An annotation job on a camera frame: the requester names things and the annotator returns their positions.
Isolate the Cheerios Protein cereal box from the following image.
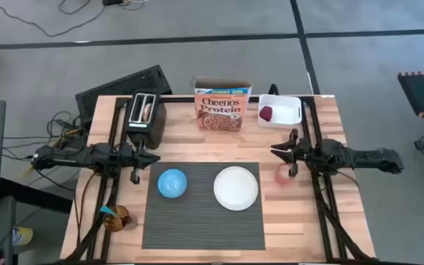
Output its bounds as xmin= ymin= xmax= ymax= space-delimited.
xmin=190 ymin=76 xmax=254 ymax=133

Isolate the slice of toast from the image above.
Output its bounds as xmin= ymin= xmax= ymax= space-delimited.
xmin=142 ymin=103 xmax=154 ymax=123

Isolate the dark red apple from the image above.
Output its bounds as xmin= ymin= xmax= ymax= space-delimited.
xmin=258 ymin=105 xmax=275 ymax=123

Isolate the yellow bag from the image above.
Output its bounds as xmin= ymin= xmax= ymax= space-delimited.
xmin=12 ymin=226 xmax=35 ymax=247

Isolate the black platform with orange stripes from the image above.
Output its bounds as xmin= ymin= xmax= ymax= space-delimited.
xmin=397 ymin=68 xmax=424 ymax=119

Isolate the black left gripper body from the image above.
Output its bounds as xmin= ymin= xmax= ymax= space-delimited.
xmin=119 ymin=140 xmax=143 ymax=185

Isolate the white round plate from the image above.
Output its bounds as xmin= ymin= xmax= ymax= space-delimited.
xmin=213 ymin=166 xmax=260 ymax=212

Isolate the black floor cable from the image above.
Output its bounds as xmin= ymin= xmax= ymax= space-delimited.
xmin=0 ymin=0 xmax=107 ymax=38

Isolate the grey woven placemat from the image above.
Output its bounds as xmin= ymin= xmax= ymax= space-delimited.
xmin=141 ymin=161 xmax=266 ymax=252

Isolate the white plastic bin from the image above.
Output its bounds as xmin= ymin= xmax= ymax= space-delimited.
xmin=257 ymin=93 xmax=303 ymax=130

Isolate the black toaster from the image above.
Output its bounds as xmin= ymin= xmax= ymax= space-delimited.
xmin=124 ymin=91 xmax=168 ymax=150

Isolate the red plastic cup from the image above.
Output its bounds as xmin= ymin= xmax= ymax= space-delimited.
xmin=273 ymin=163 xmax=294 ymax=189

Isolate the black cable bundle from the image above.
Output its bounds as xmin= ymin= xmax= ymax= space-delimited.
xmin=1 ymin=109 xmax=90 ymax=192

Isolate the amber translucent cup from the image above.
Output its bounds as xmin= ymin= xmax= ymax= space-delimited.
xmin=102 ymin=205 xmax=133 ymax=233

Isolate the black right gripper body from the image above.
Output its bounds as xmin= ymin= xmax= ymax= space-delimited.
xmin=288 ymin=128 xmax=313 ymax=178

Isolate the teal spoon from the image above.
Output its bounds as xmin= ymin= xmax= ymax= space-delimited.
xmin=99 ymin=205 xmax=120 ymax=219

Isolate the orange patterned bowl blue inside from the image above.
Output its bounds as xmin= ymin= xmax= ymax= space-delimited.
xmin=156 ymin=168 xmax=188 ymax=199

